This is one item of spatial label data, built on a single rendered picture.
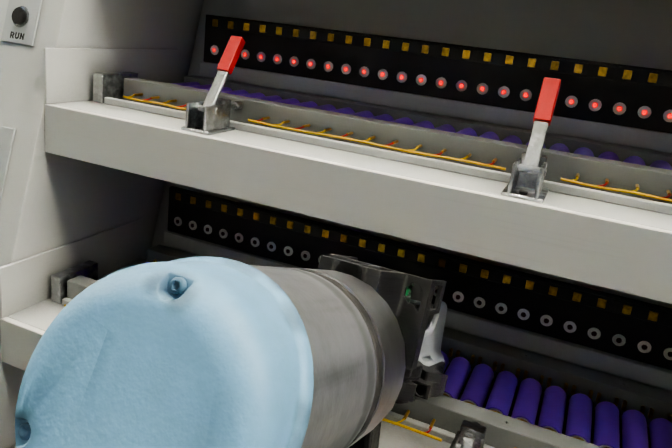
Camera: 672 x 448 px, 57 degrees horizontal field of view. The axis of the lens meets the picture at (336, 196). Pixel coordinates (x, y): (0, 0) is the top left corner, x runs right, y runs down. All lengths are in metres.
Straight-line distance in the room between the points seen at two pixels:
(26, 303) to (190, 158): 0.23
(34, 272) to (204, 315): 0.48
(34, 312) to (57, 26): 0.27
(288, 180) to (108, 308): 0.30
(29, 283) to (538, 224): 0.47
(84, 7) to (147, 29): 0.09
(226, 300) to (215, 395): 0.03
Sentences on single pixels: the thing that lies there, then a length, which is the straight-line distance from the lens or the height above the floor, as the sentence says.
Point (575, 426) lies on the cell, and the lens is 0.54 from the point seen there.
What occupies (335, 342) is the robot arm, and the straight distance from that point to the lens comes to 0.24.
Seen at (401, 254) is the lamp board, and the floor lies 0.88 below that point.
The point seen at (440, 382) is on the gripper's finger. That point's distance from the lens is 0.45.
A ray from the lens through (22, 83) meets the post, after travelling 0.65.
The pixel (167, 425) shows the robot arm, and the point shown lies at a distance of 0.19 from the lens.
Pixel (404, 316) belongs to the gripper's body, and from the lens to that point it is 0.40.
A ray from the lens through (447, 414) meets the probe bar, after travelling 0.50.
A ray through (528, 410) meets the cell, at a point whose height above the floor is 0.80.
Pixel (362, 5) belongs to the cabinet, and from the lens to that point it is 0.71.
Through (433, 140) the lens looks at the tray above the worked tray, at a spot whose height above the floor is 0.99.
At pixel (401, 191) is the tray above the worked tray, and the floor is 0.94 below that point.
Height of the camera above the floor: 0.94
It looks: 1 degrees down
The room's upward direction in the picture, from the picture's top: 12 degrees clockwise
